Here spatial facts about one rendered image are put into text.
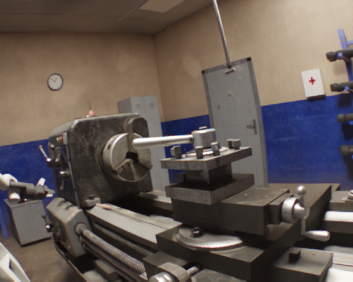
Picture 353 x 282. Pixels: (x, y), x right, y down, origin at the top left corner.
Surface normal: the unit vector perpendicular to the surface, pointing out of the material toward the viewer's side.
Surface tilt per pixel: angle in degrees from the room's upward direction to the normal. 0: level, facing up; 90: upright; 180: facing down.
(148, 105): 90
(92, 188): 90
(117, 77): 90
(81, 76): 90
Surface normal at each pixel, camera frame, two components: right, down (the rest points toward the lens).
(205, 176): -0.78, 0.13
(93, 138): 0.64, -0.07
